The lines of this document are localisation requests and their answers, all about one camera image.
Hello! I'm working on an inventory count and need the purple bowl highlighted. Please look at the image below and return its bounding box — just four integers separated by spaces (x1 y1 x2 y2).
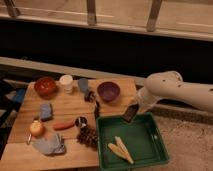
97 81 120 102

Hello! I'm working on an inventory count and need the small dark round can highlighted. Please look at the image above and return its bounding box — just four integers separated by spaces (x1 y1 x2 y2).
75 116 87 128

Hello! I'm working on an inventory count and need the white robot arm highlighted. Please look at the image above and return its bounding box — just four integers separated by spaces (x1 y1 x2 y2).
124 71 213 120

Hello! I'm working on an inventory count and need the grey-blue cloth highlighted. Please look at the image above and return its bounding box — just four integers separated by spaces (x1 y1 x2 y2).
33 133 66 156

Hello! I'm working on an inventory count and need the metal spoon handle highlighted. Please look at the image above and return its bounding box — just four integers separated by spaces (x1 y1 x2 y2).
26 134 32 145

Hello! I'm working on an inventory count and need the bunch of dark grapes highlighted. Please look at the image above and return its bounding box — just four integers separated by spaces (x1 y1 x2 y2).
77 126 98 149

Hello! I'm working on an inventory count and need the black eraser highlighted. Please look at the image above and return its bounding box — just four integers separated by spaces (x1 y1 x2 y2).
122 105 139 123

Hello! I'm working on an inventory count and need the blue sponge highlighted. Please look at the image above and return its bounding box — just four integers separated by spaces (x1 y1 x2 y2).
40 103 53 121

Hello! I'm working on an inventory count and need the blue-grey cup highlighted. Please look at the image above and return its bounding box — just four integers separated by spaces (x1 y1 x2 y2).
78 78 89 93

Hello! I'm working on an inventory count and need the red bowl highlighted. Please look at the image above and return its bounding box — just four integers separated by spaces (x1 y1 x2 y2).
34 77 57 99

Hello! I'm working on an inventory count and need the green plastic tray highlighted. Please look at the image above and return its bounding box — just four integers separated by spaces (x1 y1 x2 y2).
96 112 169 171

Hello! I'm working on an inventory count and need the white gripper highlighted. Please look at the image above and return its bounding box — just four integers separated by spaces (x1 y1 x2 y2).
127 87 159 116

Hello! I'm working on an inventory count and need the black knife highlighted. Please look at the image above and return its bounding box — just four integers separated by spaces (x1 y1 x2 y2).
94 101 100 119

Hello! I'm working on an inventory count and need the white plastic cup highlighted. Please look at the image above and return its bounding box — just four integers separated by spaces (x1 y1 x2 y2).
59 75 73 93

